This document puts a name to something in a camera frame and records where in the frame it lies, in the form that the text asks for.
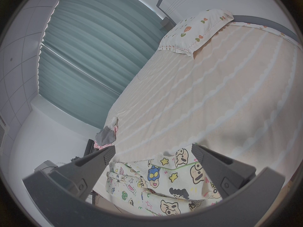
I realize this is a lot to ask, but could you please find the white printed pyjama top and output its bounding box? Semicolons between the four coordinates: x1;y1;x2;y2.
105;148;224;218

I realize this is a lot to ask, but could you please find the black chest of drawers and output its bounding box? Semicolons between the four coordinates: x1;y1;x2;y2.
84;139;100;155

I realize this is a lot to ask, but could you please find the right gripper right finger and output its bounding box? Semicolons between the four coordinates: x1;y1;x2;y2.
191;144;256;201

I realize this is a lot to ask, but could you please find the bed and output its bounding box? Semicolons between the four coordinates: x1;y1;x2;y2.
95;0;303;219

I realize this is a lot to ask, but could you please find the pile of clothes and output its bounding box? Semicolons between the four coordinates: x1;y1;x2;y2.
94;116;119;149

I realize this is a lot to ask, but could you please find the white printed pillow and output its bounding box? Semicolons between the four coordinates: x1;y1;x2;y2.
157;9;234;60

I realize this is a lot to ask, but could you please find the grey bedside table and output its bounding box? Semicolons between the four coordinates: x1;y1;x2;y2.
159;17;177;31

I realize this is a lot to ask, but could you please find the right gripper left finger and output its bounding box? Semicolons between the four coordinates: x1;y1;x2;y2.
51;145;116;202

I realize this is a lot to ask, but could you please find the blue-green curtain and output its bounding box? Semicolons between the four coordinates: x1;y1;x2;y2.
41;0;167;90
37;45;122;130

